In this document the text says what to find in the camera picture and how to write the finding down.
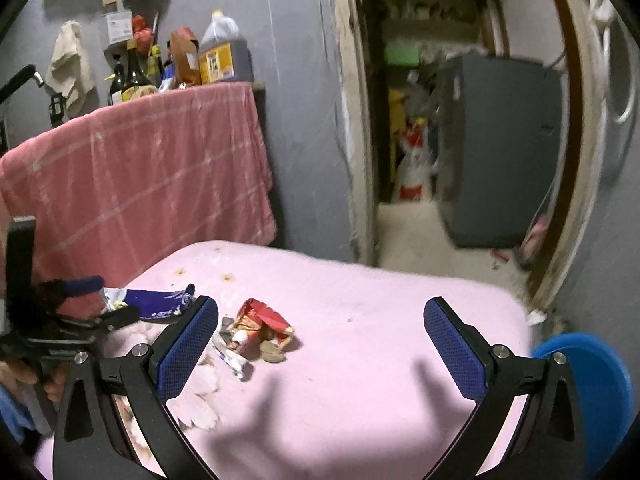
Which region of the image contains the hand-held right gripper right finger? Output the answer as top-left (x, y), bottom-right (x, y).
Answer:
top-left (423, 296), bottom-right (586, 480)

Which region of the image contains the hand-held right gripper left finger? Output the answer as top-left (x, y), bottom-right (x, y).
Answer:
top-left (52, 295), bottom-right (220, 480)

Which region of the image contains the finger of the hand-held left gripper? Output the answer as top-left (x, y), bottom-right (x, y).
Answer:
top-left (52, 304), bottom-right (141, 341)
top-left (35, 276), bottom-right (105, 312)

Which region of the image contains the blue snack wrapper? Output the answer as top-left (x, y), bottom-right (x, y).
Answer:
top-left (102, 284), bottom-right (197, 322)

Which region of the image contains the white wrapper strip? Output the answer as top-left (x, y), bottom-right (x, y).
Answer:
top-left (211, 316), bottom-right (254, 381)

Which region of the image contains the red snack wrapper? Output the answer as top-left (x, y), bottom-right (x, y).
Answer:
top-left (231, 298), bottom-right (296, 361)

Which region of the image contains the blue plastic bucket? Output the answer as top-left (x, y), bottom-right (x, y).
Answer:
top-left (531, 332), bottom-right (634, 479)

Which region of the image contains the person's left hand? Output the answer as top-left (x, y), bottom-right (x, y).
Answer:
top-left (0, 360), bottom-right (71, 404)

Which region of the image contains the light pink cloth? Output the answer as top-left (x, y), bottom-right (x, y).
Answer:
top-left (32, 240), bottom-right (534, 480)

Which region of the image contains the salmon checked towel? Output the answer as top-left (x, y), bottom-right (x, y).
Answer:
top-left (0, 81), bottom-right (279, 322)

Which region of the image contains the pink slipper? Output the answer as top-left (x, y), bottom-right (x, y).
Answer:
top-left (519, 214), bottom-right (549, 267)

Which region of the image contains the red white plastic bottle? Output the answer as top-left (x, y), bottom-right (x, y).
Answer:
top-left (394, 120), bottom-right (437, 204)

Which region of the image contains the dark glass bottle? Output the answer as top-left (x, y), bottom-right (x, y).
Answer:
top-left (162, 42), bottom-right (176, 89)
top-left (124, 40), bottom-right (147, 104)
top-left (147, 45), bottom-right (164, 89)
top-left (108, 55), bottom-right (126, 107)

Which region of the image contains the grey washing machine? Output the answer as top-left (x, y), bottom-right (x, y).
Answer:
top-left (439, 55), bottom-right (564, 249)

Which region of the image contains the beige hanging cloth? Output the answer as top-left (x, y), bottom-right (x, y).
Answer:
top-left (44, 20), bottom-right (97, 117)

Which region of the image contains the yellow bag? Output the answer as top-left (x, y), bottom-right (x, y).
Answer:
top-left (388, 89), bottom-right (406, 182)

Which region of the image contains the pile of clear plastic bags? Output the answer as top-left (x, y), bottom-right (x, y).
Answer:
top-left (400, 69), bottom-right (442, 127)

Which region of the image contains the red plastic bag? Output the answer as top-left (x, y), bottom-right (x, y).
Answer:
top-left (131, 14), bottom-right (154, 54)

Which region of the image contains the white utensil holder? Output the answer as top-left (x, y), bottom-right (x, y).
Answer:
top-left (104, 10), bottom-right (134, 47)

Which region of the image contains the cooking oil jug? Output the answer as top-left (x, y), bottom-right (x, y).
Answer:
top-left (198, 10), bottom-right (254, 86)

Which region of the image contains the green box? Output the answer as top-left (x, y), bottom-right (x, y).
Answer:
top-left (384, 42), bottom-right (422, 67)

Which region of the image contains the wooden shelf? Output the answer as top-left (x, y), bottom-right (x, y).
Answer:
top-left (379, 0), bottom-right (492, 53)

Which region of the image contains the wooden door frame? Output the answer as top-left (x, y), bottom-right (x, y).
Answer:
top-left (329, 0), bottom-right (602, 312)

